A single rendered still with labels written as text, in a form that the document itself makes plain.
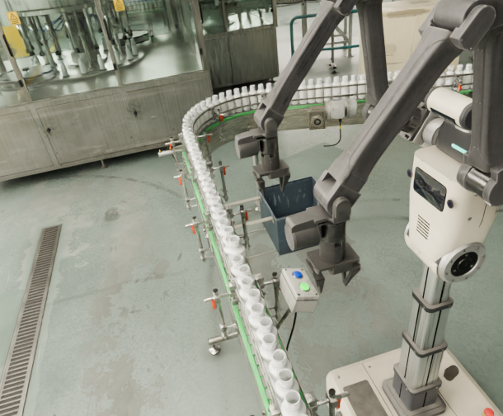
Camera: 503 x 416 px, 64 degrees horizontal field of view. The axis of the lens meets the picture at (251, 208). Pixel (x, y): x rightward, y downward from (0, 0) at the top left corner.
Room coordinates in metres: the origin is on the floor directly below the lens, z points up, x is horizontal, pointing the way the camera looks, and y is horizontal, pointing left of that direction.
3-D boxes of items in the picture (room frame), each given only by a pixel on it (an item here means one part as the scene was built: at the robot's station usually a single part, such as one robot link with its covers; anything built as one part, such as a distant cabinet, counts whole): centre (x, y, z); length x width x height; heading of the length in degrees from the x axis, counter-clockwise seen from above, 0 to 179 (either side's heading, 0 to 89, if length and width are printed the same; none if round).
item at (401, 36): (5.21, -2.20, 0.59); 1.10 x 0.62 x 1.18; 83
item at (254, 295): (0.88, 0.03, 1.08); 0.06 x 0.06 x 0.17
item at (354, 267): (0.68, -0.18, 1.40); 0.07 x 0.07 x 0.09; 11
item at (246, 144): (1.11, -0.04, 1.57); 0.12 x 0.09 x 0.12; 102
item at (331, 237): (0.68, -0.16, 1.53); 0.07 x 0.06 x 0.07; 102
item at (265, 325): (0.77, 0.00, 1.08); 0.06 x 0.06 x 0.17
